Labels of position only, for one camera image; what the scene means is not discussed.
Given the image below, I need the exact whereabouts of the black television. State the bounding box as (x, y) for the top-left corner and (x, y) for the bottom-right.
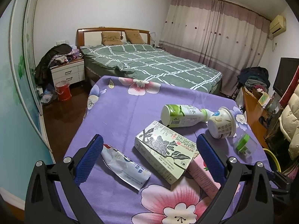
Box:
(273, 57), (299, 97)

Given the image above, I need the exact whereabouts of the wooden headboard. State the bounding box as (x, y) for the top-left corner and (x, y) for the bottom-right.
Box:
(76, 27), (150, 47)

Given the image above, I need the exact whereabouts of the left brown pillow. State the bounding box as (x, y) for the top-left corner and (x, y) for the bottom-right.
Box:
(101, 31), (123, 46)

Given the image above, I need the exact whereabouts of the pink white curtain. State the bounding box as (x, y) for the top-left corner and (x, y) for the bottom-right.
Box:
(159, 0), (270, 96)

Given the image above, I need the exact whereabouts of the brown pillow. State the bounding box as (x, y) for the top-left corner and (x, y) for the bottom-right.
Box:
(125, 30), (145, 44)
(101, 31), (123, 46)

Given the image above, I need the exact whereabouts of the pink strawberry milk carton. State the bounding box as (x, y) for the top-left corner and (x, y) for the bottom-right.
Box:
(187, 152), (221, 199)

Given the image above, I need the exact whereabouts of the beige air conditioner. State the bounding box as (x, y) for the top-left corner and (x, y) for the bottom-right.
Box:
(269, 15), (286, 37)

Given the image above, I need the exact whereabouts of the red puffer jacket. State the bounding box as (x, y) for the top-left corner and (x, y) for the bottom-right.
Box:
(279, 66), (299, 108)

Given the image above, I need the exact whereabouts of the white floral tea box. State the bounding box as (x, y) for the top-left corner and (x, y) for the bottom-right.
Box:
(134, 121), (197, 185)

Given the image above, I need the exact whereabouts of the bed with green plaid quilt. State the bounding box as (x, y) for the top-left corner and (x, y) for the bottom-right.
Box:
(80, 43), (223, 94)

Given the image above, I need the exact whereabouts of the dark clothes pile on nightstand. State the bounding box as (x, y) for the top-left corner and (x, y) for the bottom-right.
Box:
(34, 43), (72, 90)

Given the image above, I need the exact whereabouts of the blue white snack bag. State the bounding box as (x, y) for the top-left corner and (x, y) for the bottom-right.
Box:
(101, 144), (152, 191)

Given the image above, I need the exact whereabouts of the wooden desk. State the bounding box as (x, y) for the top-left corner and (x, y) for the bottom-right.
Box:
(242, 87), (269, 149)

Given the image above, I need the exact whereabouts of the right brown pillow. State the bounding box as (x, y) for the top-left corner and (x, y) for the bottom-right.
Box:
(125, 30), (145, 44)

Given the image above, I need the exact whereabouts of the clear plastic cup green lid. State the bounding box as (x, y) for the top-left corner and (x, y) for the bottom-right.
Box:
(234, 133), (258, 158)

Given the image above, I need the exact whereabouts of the white nightstand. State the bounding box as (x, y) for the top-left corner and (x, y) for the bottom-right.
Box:
(51, 58), (85, 85)

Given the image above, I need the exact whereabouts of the green white drink bottle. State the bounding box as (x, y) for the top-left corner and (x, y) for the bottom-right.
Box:
(161, 104), (214, 128)

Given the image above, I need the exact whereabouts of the sliding wardrobe door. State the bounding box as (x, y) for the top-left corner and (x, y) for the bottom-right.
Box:
(1, 0), (53, 204)

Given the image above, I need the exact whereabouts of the clothes pile on desk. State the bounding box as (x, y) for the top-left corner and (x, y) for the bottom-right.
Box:
(237, 66), (271, 92)

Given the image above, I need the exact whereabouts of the cream puffer jacket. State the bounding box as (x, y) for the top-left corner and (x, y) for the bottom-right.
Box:
(279, 86), (299, 160)

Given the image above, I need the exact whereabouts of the white paper cup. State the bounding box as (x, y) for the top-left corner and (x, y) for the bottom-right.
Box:
(207, 107), (236, 139)

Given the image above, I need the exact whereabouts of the red bucket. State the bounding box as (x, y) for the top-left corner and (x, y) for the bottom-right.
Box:
(55, 80), (71, 101)

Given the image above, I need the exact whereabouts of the yellow rim trash bin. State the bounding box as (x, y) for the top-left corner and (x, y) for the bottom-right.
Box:
(263, 148), (281, 172)

